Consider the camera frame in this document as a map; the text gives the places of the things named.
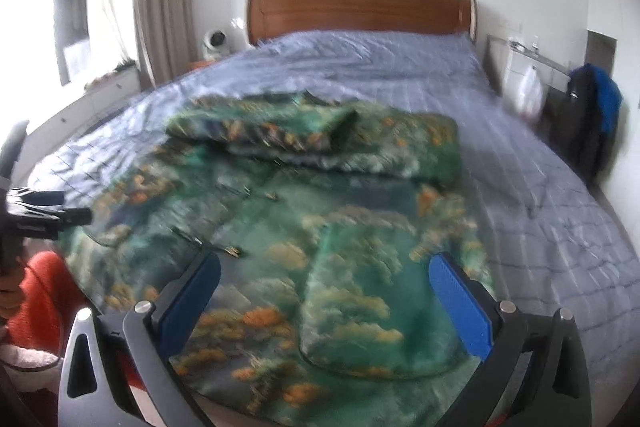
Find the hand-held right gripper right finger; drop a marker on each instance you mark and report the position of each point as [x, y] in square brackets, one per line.
[462, 307]

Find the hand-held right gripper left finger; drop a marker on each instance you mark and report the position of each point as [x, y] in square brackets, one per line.
[192, 302]

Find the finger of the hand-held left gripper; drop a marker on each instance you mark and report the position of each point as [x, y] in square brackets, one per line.
[75, 216]

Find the green printed jacket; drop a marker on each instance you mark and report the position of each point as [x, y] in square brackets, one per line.
[310, 217]

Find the person's left hand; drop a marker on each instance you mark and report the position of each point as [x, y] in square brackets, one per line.
[9, 299]

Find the white windowsill cabinet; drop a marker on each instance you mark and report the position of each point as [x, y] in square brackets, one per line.
[85, 104]

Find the bed with blue checked sheet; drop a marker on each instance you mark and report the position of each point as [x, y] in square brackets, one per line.
[500, 167]

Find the wooden nightstand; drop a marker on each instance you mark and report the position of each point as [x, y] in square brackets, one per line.
[200, 64]

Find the window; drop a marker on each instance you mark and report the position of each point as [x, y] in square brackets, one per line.
[70, 17]

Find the white sheer curtain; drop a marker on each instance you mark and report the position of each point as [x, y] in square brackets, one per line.
[112, 7]

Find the black hanging jacket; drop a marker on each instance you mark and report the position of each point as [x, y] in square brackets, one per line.
[585, 127]

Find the white plastic bag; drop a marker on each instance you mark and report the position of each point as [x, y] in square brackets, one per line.
[530, 94]

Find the white round fan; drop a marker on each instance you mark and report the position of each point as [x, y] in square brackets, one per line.
[216, 42]

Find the grey desk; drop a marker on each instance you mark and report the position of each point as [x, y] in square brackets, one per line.
[515, 62]

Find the blue hanging garment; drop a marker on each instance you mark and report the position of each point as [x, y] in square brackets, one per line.
[610, 99]

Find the clear bottle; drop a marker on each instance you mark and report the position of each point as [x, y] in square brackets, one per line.
[535, 44]

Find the wooden headboard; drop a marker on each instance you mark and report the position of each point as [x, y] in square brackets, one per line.
[355, 9]

